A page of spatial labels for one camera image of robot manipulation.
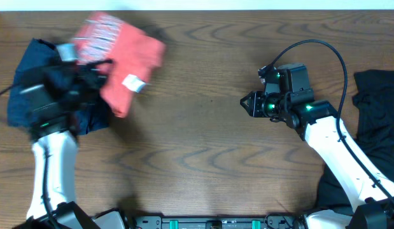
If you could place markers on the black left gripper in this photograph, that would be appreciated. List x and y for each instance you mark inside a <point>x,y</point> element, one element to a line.
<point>90,79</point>

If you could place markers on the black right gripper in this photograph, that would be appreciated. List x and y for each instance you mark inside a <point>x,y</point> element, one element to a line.
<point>256,109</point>

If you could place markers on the red orange t-shirt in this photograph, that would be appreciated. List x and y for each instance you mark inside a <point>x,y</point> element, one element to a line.
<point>134,54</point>

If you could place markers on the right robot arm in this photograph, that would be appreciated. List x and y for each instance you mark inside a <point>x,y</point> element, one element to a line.
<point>371,193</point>

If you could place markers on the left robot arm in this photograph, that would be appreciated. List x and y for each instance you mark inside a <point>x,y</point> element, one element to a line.
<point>53,202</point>

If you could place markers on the folded navy blue garment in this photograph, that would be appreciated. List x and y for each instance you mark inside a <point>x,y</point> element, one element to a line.
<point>31,106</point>

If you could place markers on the black garment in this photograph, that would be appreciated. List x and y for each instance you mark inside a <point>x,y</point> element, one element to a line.
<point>375,135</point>

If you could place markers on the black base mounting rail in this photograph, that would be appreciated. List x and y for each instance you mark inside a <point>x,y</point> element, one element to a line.
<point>270,221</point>

